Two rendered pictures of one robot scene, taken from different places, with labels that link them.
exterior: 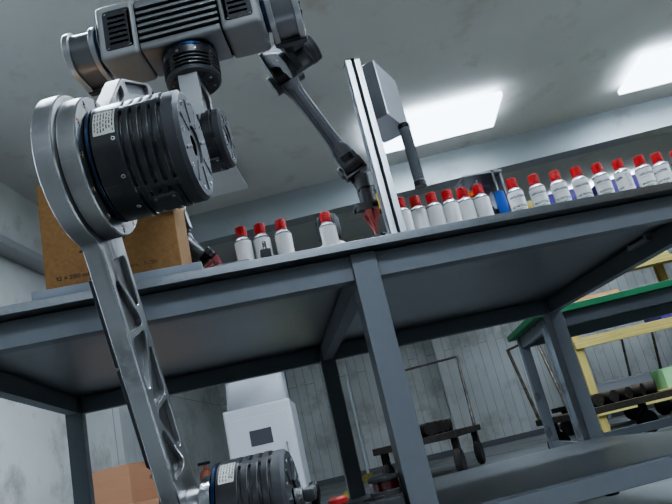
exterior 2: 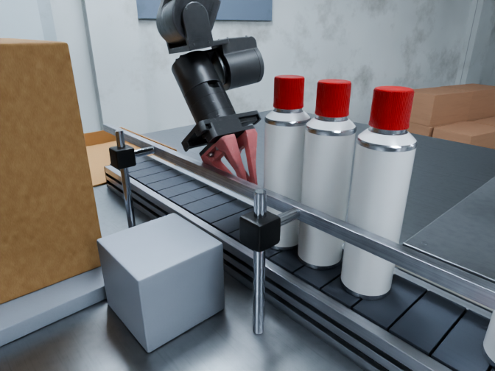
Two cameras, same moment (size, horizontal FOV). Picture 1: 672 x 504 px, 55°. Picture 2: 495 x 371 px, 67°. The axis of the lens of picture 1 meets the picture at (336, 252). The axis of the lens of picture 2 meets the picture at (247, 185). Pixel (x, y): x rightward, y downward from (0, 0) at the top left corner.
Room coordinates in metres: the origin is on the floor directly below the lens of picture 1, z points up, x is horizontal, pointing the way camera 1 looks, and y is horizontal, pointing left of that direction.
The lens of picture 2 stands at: (1.57, -0.06, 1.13)
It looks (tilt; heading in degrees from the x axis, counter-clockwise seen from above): 23 degrees down; 57
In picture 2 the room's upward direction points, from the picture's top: straight up
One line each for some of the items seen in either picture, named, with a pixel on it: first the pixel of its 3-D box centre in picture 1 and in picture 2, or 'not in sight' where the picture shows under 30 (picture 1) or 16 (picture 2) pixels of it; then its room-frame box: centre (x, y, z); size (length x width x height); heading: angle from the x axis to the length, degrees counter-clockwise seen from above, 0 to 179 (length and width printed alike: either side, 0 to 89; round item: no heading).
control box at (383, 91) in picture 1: (377, 103); not in sight; (1.82, -0.23, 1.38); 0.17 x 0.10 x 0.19; 154
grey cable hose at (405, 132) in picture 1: (412, 155); not in sight; (1.82, -0.29, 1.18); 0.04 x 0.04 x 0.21
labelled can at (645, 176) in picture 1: (648, 184); not in sight; (2.04, -1.04, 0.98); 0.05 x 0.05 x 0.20
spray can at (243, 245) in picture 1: (246, 259); (285, 165); (1.83, 0.26, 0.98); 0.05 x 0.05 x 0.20
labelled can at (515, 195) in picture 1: (519, 208); not in sight; (1.97, -0.60, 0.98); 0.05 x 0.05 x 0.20
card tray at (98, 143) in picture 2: not in sight; (99, 154); (1.73, 0.87, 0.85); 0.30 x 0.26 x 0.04; 99
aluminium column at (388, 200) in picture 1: (377, 159); not in sight; (1.75, -0.18, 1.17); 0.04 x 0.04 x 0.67; 9
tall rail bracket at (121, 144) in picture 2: not in sight; (138, 179); (1.72, 0.49, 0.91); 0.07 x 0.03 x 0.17; 9
